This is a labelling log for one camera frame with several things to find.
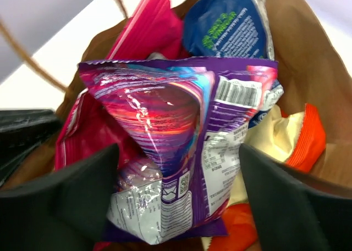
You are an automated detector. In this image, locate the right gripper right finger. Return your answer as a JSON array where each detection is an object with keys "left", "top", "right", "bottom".
[{"left": 239, "top": 144, "right": 351, "bottom": 250}]

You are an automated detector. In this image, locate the purple snack bag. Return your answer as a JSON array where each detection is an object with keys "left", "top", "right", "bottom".
[{"left": 78, "top": 57, "right": 278, "bottom": 245}]

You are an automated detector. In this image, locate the large orange chips bag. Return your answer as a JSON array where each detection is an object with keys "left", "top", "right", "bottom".
[{"left": 219, "top": 102, "right": 327, "bottom": 245}]

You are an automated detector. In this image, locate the pink snack bag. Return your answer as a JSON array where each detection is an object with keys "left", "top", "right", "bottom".
[{"left": 54, "top": 0, "right": 187, "bottom": 170}]

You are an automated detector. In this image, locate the tan paper snack bag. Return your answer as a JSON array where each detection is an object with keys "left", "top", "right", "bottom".
[{"left": 200, "top": 104, "right": 306, "bottom": 251}]

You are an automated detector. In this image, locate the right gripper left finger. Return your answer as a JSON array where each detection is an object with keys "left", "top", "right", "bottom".
[{"left": 1, "top": 144, "right": 119, "bottom": 250}]

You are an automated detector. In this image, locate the blue snack bag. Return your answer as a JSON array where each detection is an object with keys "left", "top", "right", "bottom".
[{"left": 183, "top": 0, "right": 284, "bottom": 132}]

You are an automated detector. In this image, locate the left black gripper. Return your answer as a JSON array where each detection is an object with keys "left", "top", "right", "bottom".
[{"left": 1, "top": 109, "right": 62, "bottom": 185}]

